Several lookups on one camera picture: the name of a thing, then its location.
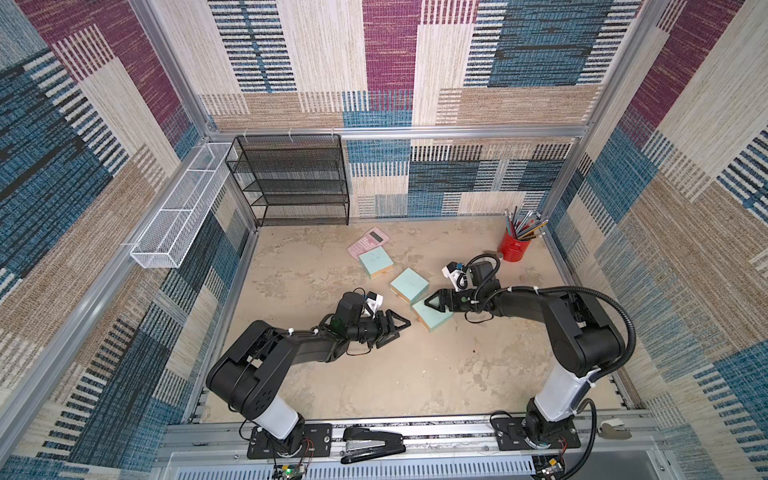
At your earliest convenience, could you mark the mint jewelry box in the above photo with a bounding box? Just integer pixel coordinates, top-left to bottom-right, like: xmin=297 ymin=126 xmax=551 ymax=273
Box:
xmin=390 ymin=268 xmax=429 ymax=305
xmin=359 ymin=247 xmax=394 ymax=279
xmin=411 ymin=301 xmax=453 ymax=332

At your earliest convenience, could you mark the red pencil cup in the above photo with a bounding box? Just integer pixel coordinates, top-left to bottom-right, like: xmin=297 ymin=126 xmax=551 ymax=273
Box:
xmin=498 ymin=233 xmax=531 ymax=262

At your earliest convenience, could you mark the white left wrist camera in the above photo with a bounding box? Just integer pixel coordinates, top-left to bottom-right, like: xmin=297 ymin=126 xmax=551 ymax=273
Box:
xmin=362 ymin=291 xmax=384 ymax=318

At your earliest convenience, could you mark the pink calculator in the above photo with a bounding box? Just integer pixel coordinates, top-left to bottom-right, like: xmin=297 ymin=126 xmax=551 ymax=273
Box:
xmin=347 ymin=227 xmax=390 ymax=260

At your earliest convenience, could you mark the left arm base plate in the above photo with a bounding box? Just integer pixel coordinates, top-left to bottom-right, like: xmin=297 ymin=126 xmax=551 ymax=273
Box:
xmin=246 ymin=423 xmax=332 ymax=460

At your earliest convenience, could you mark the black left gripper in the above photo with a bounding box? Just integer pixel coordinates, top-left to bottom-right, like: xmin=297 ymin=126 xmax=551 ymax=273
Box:
xmin=347 ymin=312 xmax=412 ymax=351

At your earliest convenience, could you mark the black wire shelf rack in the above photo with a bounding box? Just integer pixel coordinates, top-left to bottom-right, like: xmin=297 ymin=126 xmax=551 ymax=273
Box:
xmin=226 ymin=134 xmax=351 ymax=227

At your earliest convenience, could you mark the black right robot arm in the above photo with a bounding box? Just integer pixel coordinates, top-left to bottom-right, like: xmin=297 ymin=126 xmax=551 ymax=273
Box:
xmin=425 ymin=253 xmax=637 ymax=449

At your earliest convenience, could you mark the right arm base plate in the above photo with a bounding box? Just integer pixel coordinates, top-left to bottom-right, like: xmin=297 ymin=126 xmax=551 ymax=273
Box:
xmin=490 ymin=414 xmax=582 ymax=451

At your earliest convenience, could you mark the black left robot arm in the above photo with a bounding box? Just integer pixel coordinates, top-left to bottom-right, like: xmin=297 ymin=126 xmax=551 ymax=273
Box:
xmin=205 ymin=291 xmax=411 ymax=455

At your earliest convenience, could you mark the black stapler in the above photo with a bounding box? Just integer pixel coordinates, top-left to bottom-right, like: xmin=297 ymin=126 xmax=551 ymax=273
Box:
xmin=340 ymin=427 xmax=406 ymax=465

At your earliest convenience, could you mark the white mesh wall basket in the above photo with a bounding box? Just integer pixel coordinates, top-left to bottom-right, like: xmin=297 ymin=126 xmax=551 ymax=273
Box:
xmin=130 ymin=143 xmax=230 ymax=269

